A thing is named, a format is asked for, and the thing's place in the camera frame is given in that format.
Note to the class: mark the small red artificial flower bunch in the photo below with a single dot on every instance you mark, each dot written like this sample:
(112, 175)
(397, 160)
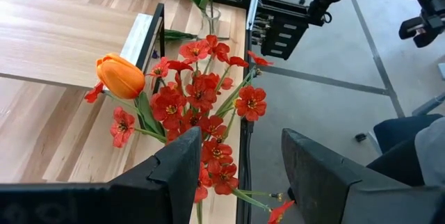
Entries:
(222, 178)

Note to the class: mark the orange artificial tulip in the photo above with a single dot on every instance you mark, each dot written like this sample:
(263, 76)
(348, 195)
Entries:
(120, 76)

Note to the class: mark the person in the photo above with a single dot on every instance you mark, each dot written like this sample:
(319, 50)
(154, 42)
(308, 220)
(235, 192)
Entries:
(400, 137)

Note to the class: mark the clear glass vase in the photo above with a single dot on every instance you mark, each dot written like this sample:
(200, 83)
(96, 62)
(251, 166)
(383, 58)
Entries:
(217, 18)

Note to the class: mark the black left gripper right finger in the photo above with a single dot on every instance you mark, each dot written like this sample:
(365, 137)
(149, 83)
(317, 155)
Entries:
(347, 199)

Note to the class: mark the silver metal bracket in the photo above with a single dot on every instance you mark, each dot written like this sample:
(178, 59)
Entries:
(253, 1)

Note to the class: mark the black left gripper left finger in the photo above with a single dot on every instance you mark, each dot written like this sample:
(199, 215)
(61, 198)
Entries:
(139, 199)

